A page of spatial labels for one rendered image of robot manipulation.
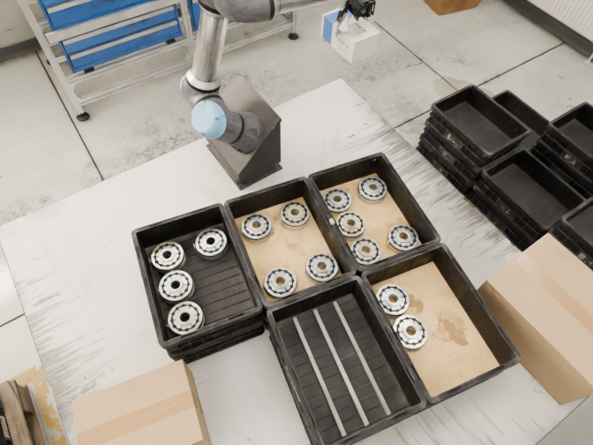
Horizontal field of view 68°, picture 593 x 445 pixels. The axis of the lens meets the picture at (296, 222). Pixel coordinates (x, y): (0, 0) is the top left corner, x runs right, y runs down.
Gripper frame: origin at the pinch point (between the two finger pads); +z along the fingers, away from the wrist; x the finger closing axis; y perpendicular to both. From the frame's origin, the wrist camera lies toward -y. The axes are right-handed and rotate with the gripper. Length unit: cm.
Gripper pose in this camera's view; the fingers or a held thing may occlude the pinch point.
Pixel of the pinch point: (349, 29)
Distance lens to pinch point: 179.7
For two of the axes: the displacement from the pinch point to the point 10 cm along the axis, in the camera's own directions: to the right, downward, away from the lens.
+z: -0.3, 5.3, 8.5
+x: 8.4, -4.5, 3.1
